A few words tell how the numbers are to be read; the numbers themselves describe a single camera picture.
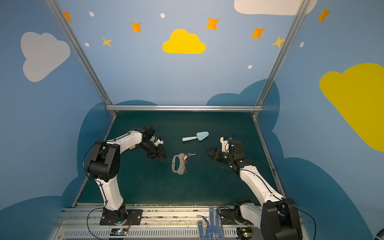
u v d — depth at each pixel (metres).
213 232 0.70
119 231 0.71
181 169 0.91
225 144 0.78
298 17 0.73
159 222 0.73
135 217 0.75
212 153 0.76
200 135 1.08
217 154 0.75
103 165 0.51
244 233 0.71
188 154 0.98
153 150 0.83
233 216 0.74
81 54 0.85
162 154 0.86
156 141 0.88
